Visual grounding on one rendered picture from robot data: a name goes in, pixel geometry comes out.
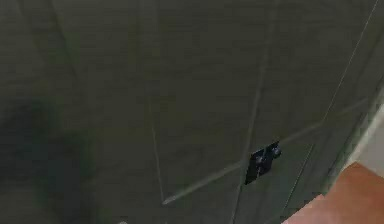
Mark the dark grey panelled door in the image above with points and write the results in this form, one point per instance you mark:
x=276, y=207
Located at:
x=186, y=100

